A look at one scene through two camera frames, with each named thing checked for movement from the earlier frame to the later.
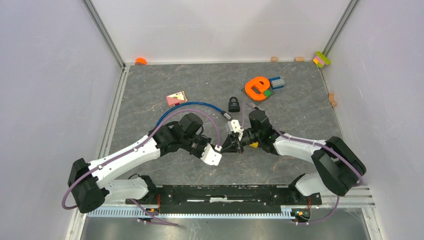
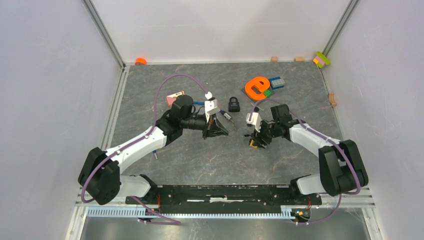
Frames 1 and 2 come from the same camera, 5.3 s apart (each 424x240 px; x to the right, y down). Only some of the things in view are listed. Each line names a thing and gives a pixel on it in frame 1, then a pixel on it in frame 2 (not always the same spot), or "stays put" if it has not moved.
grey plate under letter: [255, 101] stays put
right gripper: [232, 143] to [258, 136]
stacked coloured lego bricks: [320, 59] stays put
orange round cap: [140, 61] stays put
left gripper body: [197, 144] to [209, 125]
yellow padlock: [255, 145] stays put
